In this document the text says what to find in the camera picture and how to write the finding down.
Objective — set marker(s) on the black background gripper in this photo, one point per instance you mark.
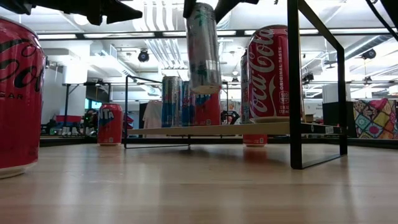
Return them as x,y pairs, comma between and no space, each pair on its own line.
230,117

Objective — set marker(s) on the orange Fanta soda can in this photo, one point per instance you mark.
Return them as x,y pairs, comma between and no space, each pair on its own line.
255,140
208,112
110,127

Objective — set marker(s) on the black overhead beam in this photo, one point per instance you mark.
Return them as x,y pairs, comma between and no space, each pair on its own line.
240,32

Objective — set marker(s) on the small black ceiling device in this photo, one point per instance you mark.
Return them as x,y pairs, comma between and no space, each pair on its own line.
308,77

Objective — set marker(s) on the white Celsius slim can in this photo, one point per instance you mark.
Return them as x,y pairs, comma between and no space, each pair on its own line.
203,53

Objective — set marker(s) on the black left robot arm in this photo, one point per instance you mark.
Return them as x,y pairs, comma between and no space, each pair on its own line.
15,6

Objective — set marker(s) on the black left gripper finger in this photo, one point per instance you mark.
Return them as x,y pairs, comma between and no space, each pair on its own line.
121,12

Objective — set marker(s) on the white shirt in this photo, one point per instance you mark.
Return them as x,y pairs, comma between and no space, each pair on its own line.
152,116

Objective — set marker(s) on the black aluminium rig frame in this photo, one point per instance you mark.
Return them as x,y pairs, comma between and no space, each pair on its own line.
68,141

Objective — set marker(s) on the black hanging camera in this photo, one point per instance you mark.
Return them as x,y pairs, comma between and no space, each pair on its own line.
143,56

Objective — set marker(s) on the black cabinet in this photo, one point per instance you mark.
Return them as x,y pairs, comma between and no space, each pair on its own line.
331,115

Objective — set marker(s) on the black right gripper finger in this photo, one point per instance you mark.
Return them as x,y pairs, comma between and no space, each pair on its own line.
230,6
189,7

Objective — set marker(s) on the colourful patterned cloth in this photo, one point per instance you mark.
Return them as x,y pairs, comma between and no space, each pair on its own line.
373,119

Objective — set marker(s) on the black ceiling fixture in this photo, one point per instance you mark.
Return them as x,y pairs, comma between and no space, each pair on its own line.
369,54

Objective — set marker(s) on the black background robot arm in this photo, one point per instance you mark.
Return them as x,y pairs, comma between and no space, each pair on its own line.
90,121

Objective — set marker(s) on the red Coca-Cola Zero Sugar can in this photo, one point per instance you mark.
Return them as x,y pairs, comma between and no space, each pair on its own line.
18,109

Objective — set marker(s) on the red Star Wars Coca-Cola can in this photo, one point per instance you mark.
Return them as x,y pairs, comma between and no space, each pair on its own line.
267,77

